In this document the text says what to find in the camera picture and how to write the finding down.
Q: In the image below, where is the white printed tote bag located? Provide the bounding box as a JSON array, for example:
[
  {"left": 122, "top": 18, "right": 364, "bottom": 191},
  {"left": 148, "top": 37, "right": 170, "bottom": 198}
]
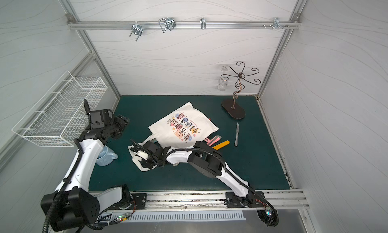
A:
[{"left": 128, "top": 101, "right": 219, "bottom": 172}]

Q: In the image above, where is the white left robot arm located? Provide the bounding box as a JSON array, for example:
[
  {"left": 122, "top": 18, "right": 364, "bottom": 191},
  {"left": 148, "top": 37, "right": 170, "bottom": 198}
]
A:
[{"left": 40, "top": 114, "right": 129, "bottom": 233}]

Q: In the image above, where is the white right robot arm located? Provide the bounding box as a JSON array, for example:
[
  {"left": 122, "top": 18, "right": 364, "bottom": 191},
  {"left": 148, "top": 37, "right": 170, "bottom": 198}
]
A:
[{"left": 128, "top": 141, "right": 269, "bottom": 208}]

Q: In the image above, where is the pink utility knife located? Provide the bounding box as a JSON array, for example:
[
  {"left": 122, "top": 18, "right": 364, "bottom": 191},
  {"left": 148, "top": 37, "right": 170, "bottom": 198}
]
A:
[{"left": 204, "top": 135, "right": 222, "bottom": 146}]

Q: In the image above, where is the silver table knife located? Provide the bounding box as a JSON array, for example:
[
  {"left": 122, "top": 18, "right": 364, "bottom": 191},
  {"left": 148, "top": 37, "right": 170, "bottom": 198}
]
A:
[{"left": 234, "top": 122, "right": 240, "bottom": 147}]

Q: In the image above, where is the light blue plastic cup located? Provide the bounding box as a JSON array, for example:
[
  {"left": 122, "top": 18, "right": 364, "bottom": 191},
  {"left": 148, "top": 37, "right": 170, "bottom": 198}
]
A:
[{"left": 96, "top": 146, "right": 118, "bottom": 166}]

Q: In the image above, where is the dark metal jewelry stand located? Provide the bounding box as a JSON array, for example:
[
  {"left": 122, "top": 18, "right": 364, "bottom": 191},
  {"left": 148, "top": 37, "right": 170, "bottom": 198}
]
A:
[{"left": 220, "top": 61, "right": 262, "bottom": 120}]

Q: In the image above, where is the small glass jar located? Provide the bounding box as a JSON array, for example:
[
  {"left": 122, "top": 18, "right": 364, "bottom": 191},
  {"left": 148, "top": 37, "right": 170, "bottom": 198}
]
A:
[{"left": 218, "top": 78, "right": 228, "bottom": 92}]

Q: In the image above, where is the metal clamp hook left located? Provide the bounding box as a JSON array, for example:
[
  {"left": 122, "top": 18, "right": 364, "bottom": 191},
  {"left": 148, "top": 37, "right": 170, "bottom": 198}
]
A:
[{"left": 129, "top": 23, "right": 143, "bottom": 42}]

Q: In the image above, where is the metal clamp hook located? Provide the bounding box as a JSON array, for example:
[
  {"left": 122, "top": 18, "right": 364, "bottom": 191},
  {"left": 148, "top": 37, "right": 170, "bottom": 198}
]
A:
[
  {"left": 129, "top": 23, "right": 143, "bottom": 42},
  {"left": 263, "top": 18, "right": 290, "bottom": 30}
]

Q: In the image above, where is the metal U-bolt hook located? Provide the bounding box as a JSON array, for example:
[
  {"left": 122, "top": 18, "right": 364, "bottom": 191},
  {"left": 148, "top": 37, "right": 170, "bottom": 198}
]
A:
[{"left": 158, "top": 17, "right": 176, "bottom": 33}]

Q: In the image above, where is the metal clamp hook right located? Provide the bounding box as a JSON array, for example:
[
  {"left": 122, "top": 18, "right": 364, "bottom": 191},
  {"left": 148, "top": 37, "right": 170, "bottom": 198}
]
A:
[{"left": 263, "top": 18, "right": 290, "bottom": 30}]

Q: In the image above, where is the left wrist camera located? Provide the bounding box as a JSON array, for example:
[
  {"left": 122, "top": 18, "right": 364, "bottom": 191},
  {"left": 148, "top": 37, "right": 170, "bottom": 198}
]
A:
[{"left": 83, "top": 99, "right": 113, "bottom": 130}]

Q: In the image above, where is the white wire basket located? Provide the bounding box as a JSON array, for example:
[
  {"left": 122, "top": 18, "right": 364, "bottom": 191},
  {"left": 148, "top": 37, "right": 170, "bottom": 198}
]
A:
[{"left": 11, "top": 71, "right": 107, "bottom": 147}]

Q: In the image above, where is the white vented cable duct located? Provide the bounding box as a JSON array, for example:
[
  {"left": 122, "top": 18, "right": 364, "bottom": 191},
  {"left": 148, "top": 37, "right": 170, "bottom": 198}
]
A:
[{"left": 96, "top": 211, "right": 246, "bottom": 223}]

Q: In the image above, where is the aluminium top rail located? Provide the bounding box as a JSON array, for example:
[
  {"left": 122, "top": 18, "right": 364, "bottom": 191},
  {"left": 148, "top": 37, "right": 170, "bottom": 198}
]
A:
[{"left": 68, "top": 20, "right": 302, "bottom": 30}]

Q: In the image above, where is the small metal ring hook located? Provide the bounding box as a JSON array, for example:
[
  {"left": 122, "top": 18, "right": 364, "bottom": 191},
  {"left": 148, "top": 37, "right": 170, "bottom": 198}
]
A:
[{"left": 200, "top": 18, "right": 206, "bottom": 30}]

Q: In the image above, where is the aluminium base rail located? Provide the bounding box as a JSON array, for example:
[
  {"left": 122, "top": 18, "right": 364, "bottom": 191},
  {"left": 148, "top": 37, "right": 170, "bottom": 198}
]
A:
[{"left": 131, "top": 189, "right": 310, "bottom": 211}]

